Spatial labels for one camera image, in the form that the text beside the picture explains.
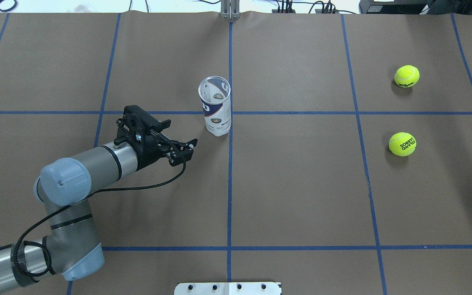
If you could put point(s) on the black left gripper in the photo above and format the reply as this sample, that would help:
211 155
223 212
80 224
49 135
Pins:
149 154

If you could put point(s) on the clear tennis ball can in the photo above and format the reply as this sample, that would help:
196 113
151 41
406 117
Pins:
215 95

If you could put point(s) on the Roland Garros tennis ball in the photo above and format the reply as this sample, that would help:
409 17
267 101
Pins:
402 144

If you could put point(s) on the Wilson tennis ball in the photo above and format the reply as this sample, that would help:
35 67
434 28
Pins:
407 76

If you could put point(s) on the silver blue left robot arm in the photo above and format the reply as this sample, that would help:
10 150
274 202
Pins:
66 240

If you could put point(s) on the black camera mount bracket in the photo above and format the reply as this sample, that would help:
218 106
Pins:
136 126

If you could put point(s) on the aluminium frame post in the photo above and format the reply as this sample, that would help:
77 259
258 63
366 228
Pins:
230 9

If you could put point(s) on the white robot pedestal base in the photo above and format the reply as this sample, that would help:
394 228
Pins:
229 288

